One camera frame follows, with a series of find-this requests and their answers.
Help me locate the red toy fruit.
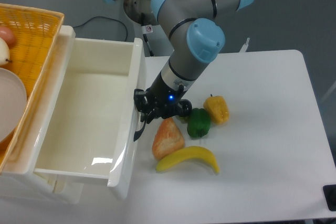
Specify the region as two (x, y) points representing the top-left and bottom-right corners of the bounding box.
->
(0, 26), (16, 47)

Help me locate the yellow toy banana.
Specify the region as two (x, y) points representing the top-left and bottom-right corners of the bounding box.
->
(155, 146), (220, 174)

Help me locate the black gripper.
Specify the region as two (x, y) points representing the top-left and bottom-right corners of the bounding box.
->
(133, 73), (191, 124)

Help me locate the orange toy bread wedge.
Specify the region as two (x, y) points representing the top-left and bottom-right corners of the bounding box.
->
(152, 118), (185, 160)

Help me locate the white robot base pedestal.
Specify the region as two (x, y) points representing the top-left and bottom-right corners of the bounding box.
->
(123, 0), (175, 57)

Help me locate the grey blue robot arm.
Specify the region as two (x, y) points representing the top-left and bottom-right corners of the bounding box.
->
(106, 0), (254, 123)

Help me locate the white plate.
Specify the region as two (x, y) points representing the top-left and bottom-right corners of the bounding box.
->
(1, 68), (27, 143)

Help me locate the yellow toy bell pepper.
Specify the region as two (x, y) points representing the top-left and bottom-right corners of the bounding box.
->
(203, 95), (230, 125)

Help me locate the yellow woven basket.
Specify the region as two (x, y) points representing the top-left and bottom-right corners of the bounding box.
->
(1, 3), (64, 170)

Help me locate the white plastic drawer cabinet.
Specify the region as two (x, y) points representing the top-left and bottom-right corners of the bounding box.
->
(1, 26), (83, 204)

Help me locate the black object at table edge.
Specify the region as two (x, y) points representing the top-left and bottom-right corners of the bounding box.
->
(322, 184), (336, 211)

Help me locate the black top drawer handle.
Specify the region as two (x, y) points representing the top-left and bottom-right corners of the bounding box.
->
(133, 120), (146, 142)

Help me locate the black cable on floor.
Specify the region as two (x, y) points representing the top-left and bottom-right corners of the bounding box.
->
(72, 16), (128, 41)

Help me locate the green toy bell pepper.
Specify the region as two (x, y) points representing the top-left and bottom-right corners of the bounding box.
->
(187, 108), (211, 138)

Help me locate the black toy fruit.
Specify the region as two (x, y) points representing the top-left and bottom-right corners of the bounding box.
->
(179, 111), (191, 118)

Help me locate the white toy onion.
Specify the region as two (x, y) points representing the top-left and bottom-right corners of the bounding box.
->
(0, 38), (12, 66)

